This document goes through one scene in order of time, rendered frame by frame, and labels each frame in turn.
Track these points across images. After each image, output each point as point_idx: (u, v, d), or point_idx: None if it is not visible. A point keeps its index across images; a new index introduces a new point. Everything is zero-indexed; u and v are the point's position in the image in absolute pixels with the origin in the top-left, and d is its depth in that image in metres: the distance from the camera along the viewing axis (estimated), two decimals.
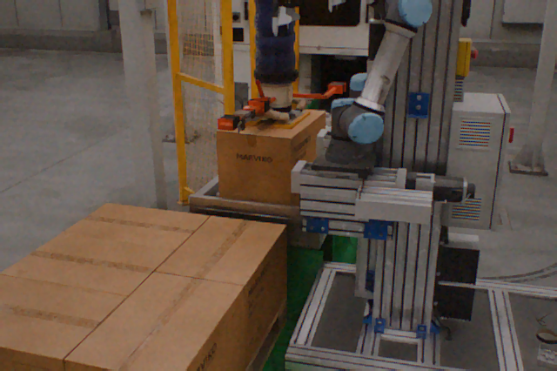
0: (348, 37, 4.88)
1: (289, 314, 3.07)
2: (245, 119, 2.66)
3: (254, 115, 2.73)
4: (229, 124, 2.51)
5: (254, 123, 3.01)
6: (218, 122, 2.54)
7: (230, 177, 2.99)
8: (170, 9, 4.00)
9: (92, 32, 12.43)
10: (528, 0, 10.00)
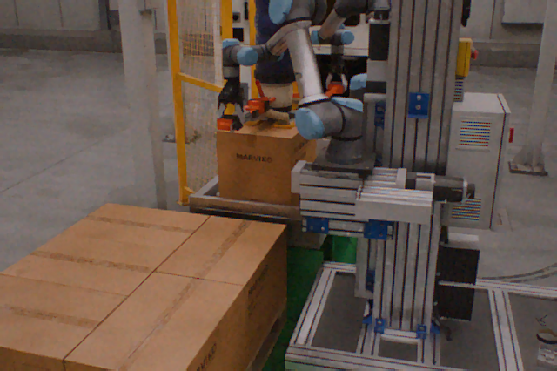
0: None
1: (289, 314, 3.07)
2: (245, 119, 2.67)
3: (256, 116, 2.73)
4: (228, 124, 2.52)
5: (254, 123, 3.01)
6: (218, 122, 2.54)
7: (230, 177, 2.99)
8: (170, 9, 4.00)
9: (92, 32, 12.43)
10: (528, 0, 10.00)
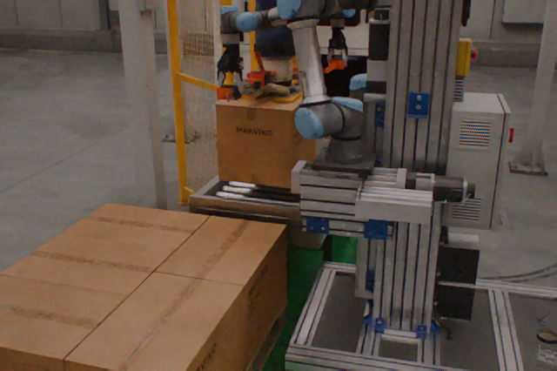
0: (348, 37, 4.88)
1: (289, 314, 3.07)
2: (245, 91, 2.62)
3: (258, 87, 2.68)
4: (229, 94, 2.47)
5: (254, 97, 2.96)
6: (217, 91, 2.50)
7: (229, 151, 2.95)
8: (170, 9, 4.00)
9: (92, 32, 12.43)
10: (528, 0, 10.00)
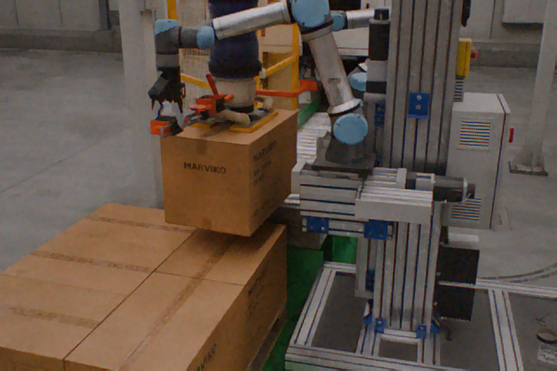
0: (348, 37, 4.88)
1: (289, 314, 3.07)
2: (190, 122, 2.14)
3: (205, 118, 2.19)
4: (164, 128, 1.99)
5: (207, 125, 2.48)
6: (150, 124, 2.01)
7: (177, 190, 2.46)
8: (170, 9, 4.00)
9: (92, 32, 12.43)
10: (528, 0, 10.00)
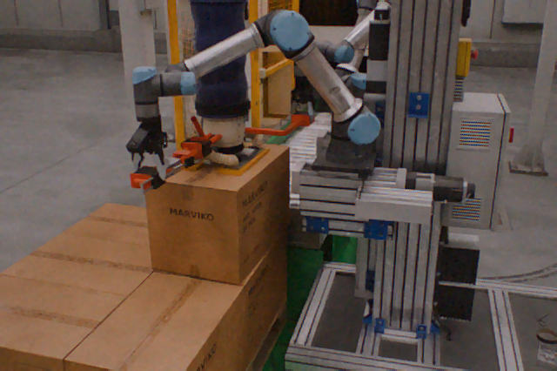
0: None
1: (289, 314, 3.07)
2: (173, 171, 2.02)
3: (191, 165, 2.07)
4: None
5: (194, 167, 2.36)
6: (130, 178, 1.89)
7: (163, 236, 2.34)
8: (170, 9, 4.00)
9: (92, 32, 12.43)
10: (528, 0, 10.00)
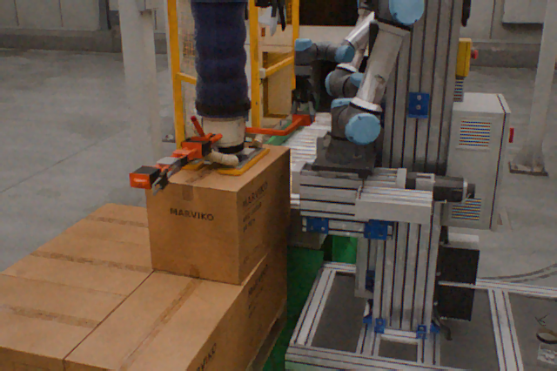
0: None
1: (289, 314, 3.07)
2: (172, 171, 2.02)
3: (185, 164, 2.09)
4: (144, 182, 1.88)
5: (194, 167, 2.37)
6: (130, 178, 1.90)
7: (163, 236, 2.35)
8: (170, 9, 4.00)
9: (92, 32, 12.43)
10: (528, 0, 10.00)
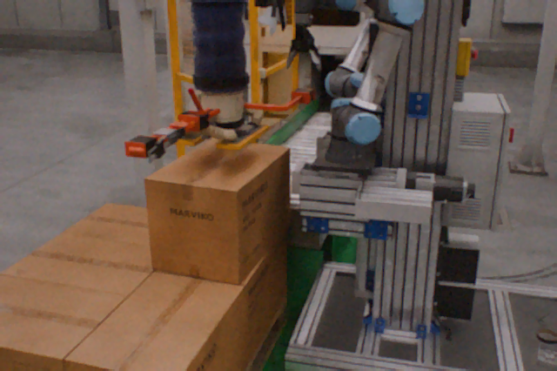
0: (348, 37, 4.88)
1: (289, 314, 3.07)
2: (169, 141, 1.98)
3: (183, 135, 2.04)
4: (139, 151, 1.83)
5: (191, 143, 2.32)
6: (125, 146, 1.86)
7: (163, 236, 2.35)
8: (170, 9, 4.00)
9: (92, 32, 12.43)
10: (528, 0, 10.00)
